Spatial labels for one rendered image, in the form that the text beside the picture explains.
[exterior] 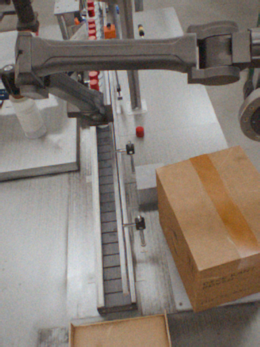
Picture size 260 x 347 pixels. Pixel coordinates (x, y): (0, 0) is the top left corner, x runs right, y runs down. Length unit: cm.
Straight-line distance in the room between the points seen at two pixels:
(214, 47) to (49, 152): 85
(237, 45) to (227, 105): 220
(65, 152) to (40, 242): 36
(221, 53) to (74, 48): 27
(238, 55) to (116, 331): 74
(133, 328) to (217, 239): 37
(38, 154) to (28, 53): 74
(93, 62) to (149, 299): 67
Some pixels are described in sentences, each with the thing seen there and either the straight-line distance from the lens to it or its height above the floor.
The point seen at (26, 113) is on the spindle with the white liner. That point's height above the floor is 101.
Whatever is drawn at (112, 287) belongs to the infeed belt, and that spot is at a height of 88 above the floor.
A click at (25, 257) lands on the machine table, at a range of 119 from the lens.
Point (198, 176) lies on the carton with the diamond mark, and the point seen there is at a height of 112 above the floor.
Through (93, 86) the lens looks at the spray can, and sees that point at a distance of 128.
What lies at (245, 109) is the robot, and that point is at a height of 117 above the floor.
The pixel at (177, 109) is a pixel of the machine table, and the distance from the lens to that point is 153.
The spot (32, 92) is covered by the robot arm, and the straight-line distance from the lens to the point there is 75.
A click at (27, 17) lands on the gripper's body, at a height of 130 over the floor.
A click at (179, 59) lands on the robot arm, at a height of 145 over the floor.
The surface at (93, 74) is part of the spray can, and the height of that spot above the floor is 108.
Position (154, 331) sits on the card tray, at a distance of 102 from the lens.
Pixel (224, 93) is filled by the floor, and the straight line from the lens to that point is 298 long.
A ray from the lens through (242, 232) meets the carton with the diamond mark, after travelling 81.
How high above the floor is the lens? 181
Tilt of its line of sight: 50 degrees down
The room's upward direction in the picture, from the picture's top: 9 degrees counter-clockwise
